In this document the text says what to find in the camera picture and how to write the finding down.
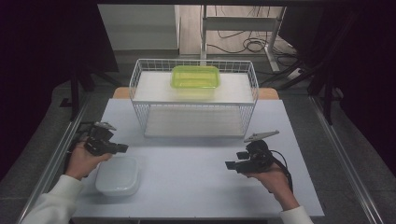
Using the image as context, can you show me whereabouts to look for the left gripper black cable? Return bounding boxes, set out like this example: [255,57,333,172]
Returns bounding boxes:
[63,122,95,175]

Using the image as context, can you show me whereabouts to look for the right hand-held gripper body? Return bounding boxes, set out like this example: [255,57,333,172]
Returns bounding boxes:
[236,130,280,175]

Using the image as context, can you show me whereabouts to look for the white power strip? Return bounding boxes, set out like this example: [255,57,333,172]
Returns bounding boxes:
[286,67,304,80]

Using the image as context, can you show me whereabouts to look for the clear plastic lid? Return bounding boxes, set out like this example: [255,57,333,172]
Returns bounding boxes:
[94,156,140,197]

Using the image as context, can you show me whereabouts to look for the green lidded food container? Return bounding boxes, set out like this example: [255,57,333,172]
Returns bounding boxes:
[170,64,221,101]

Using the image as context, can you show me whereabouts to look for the black floor bracket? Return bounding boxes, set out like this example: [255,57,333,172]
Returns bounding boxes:
[72,120,95,144]

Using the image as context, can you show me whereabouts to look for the person's left hand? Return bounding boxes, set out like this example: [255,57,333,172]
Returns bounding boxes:
[64,141,113,182]

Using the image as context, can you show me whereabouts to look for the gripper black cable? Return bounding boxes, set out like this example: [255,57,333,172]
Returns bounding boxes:
[268,149,294,193]
[63,122,95,175]

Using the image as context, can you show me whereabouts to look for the white wire shelf rack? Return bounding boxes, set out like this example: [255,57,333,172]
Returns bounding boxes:
[128,58,260,139]

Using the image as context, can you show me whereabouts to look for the black metal stand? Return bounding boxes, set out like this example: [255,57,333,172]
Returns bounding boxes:
[68,60,123,122]
[261,55,345,126]

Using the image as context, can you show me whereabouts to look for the black floor cables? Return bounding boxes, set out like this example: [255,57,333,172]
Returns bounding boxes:
[206,5,301,68]

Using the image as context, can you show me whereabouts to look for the aluminium rail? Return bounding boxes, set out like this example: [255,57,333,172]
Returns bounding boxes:
[309,94,385,224]
[16,92,92,224]

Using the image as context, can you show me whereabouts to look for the white desk frame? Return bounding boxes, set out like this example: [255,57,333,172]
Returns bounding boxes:
[200,4,288,73]

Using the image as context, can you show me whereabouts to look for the person's right hand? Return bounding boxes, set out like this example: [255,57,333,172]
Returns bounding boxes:
[246,162,300,212]

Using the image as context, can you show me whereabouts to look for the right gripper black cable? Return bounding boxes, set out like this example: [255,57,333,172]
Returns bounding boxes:
[268,149,294,193]

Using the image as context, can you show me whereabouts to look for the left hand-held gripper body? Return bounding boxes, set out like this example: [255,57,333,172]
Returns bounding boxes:
[83,121,118,157]

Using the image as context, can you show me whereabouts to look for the white cabinet panel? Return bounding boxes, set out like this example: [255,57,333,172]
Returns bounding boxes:
[97,4,182,52]

